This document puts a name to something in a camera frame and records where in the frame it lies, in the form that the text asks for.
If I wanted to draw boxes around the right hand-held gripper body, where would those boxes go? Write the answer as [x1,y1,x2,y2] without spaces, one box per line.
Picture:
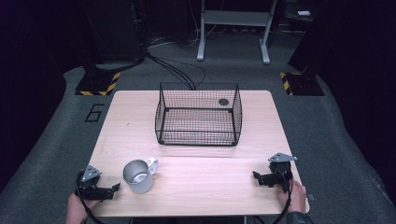
[268,152,298,192]

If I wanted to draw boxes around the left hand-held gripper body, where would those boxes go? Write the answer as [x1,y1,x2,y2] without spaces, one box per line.
[76,164,106,201]

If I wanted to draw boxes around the person's left hand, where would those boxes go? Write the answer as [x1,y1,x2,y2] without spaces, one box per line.
[64,192,102,224]

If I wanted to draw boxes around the person's right hand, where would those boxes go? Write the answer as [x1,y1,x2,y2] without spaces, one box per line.
[276,179,308,216]

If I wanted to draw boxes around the black equipment cabinet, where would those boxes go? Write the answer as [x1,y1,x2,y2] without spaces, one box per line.
[78,0,148,64]

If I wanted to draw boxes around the white metal stand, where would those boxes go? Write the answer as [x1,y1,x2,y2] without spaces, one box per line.
[196,0,278,65]

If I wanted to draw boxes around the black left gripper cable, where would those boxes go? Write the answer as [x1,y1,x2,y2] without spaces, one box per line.
[75,172,106,224]

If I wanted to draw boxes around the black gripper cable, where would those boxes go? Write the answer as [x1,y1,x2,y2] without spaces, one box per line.
[75,172,106,224]
[271,169,294,224]

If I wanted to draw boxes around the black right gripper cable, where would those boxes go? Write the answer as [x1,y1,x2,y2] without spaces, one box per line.
[271,169,294,224]

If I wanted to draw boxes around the grey cup with white handle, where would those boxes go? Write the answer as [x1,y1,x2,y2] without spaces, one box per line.
[122,157,160,194]

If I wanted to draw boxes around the black wire mesh basket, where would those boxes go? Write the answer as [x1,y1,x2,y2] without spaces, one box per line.
[154,81,244,147]

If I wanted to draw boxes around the black yellow striped base plate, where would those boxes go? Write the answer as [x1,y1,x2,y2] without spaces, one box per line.
[278,71,325,97]
[75,71,121,97]

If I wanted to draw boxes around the black floor cables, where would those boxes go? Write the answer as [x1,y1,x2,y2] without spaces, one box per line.
[145,49,207,91]

